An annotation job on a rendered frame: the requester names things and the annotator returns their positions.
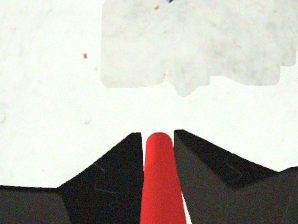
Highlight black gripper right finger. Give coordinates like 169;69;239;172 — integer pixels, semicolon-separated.
173;129;298;224

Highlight red peg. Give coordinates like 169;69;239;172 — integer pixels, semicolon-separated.
140;132;186;224

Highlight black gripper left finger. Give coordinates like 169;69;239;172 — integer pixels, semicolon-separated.
0;132;145;224

